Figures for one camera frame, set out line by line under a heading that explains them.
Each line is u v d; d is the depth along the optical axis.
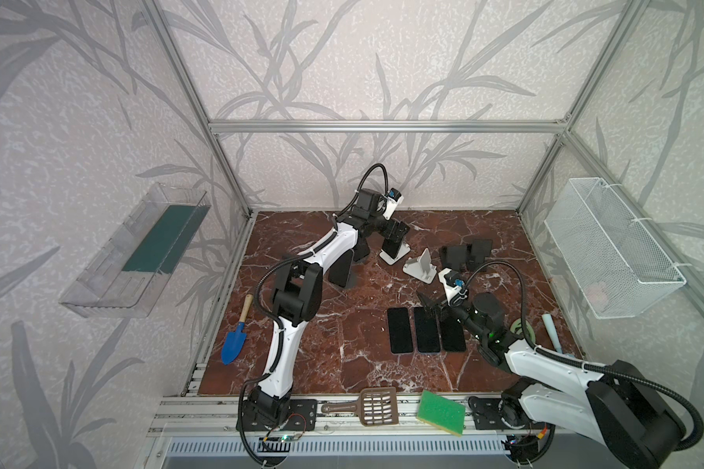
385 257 1.05
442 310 0.72
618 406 0.41
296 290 0.58
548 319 0.89
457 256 1.01
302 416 0.72
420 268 0.96
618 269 0.62
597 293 0.74
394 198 0.86
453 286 0.69
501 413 0.72
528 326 0.89
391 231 0.87
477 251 0.99
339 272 0.94
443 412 0.72
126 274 0.65
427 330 0.89
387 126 0.97
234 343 0.86
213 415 0.75
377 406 0.76
